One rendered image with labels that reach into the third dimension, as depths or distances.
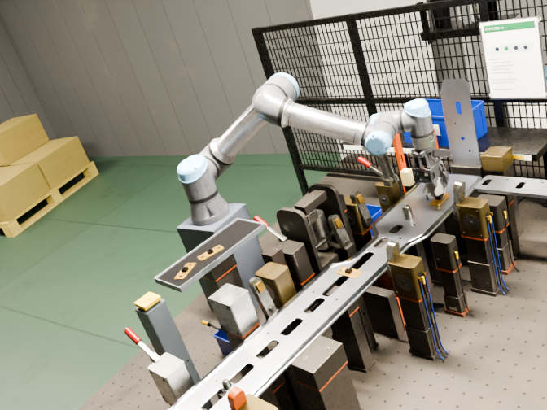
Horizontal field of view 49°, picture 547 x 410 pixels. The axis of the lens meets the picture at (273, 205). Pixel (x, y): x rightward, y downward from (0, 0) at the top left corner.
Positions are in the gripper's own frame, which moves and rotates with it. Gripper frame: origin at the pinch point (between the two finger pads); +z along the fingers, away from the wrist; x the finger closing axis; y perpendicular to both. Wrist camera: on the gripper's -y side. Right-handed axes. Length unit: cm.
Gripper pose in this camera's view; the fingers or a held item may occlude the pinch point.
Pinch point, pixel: (439, 194)
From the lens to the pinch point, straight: 214.2
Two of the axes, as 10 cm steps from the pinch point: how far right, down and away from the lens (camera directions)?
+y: -6.6, 5.1, -5.5
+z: 3.0, 8.5, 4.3
